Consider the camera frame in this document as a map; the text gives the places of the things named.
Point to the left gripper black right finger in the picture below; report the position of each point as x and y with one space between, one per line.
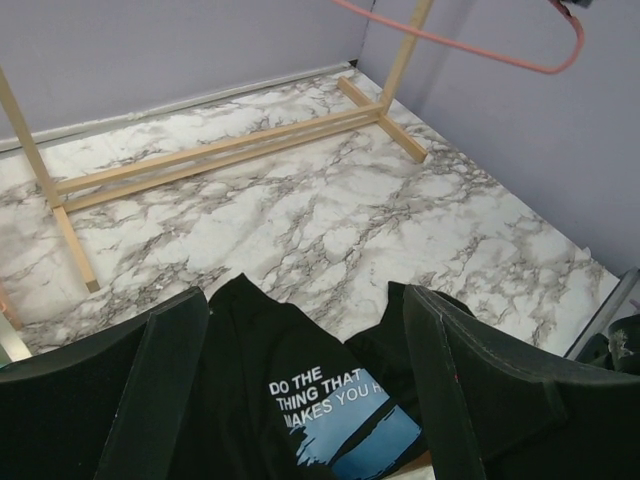
495 407

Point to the black t shirt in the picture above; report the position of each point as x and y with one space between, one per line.
276 396

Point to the cream plastic laundry basket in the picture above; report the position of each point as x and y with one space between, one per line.
13 349

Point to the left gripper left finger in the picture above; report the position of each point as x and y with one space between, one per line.
108 406

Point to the wooden clothes rack frame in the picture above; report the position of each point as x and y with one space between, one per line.
94 189

